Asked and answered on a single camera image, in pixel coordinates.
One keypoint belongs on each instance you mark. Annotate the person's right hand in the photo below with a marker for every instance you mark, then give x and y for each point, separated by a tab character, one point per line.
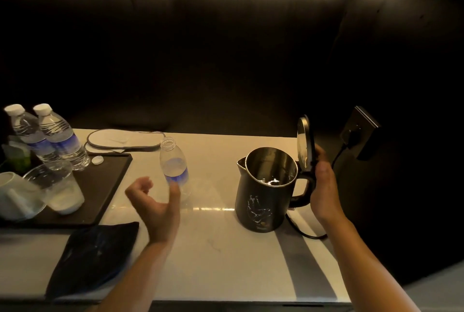
326	195

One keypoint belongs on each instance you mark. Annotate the person's left hand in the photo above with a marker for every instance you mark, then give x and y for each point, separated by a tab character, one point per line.
159	217

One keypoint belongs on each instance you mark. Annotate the person's left thumb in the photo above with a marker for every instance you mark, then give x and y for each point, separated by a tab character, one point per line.
174	197

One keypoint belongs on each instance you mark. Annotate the person's right fingers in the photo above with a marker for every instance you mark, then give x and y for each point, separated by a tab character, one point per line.
321	159

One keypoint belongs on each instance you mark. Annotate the black electric kettle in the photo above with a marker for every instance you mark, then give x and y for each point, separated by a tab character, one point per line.
261	199

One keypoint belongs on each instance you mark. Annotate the person's left forearm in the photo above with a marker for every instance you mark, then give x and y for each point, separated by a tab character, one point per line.
136	279

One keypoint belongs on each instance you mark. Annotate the person's right forearm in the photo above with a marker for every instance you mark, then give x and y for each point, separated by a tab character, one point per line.
366	272

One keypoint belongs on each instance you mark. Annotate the open clear water bottle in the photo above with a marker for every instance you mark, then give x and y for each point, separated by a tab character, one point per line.
174	168

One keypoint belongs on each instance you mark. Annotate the black power plug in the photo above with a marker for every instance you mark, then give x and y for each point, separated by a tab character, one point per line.
351	136

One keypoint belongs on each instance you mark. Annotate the black serving tray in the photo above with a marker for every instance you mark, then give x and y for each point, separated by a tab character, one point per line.
103	181

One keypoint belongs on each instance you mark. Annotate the white disposable slippers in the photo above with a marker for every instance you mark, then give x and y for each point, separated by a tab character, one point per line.
123	138

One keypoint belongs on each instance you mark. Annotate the white bottle cap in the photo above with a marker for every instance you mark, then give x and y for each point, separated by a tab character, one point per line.
97	160

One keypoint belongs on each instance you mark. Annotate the black plastic pouch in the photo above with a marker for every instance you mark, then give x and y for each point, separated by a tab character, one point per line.
90	257

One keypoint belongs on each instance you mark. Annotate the clear drinking glass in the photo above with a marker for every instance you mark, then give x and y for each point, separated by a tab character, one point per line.
60	192

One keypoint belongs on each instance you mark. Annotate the sealed clear water bottle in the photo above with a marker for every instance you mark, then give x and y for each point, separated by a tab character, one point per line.
63	137
31	135

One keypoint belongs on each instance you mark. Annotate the white cup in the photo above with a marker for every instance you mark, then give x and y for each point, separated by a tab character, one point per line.
18	199

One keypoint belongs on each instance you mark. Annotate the green tea packet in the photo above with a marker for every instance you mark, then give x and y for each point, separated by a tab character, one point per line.
18	157

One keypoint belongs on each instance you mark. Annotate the black wall socket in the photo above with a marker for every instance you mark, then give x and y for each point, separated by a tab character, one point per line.
364	130

